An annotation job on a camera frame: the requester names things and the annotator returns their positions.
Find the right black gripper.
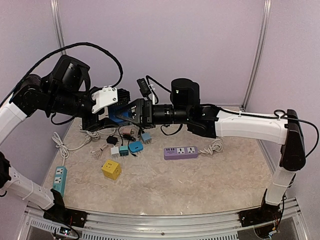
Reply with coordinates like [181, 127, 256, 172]
[114, 96, 191, 128]

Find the dark blue cube socket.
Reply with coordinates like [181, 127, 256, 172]
[107, 105, 133, 128]

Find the white USB charger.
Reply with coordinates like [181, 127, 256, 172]
[110, 146, 120, 159]

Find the purple power strip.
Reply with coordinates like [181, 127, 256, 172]
[163, 146, 199, 160]

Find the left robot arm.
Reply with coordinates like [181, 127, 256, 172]
[0, 54, 130, 223]

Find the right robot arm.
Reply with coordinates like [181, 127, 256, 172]
[115, 78, 309, 227]

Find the pink charger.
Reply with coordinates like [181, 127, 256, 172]
[120, 127, 135, 136]

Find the light blue charger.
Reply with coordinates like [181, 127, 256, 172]
[140, 132, 152, 144]

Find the blue rounded charger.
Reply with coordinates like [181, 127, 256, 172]
[128, 141, 144, 154]

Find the teal USB charger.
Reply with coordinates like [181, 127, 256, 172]
[119, 145, 129, 157]

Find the yellow cube socket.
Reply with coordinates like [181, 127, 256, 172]
[101, 159, 122, 181]

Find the teal power strip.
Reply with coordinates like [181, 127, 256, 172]
[52, 166, 68, 197]

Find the white power cord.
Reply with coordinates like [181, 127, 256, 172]
[51, 123, 106, 166]

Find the black USB cable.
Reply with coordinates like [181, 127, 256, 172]
[109, 126, 145, 158]

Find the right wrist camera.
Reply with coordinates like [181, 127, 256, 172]
[136, 78, 154, 98]

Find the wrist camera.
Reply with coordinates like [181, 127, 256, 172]
[136, 78, 154, 98]
[89, 86, 131, 114]

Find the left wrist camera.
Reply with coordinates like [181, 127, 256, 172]
[89, 86, 131, 114]

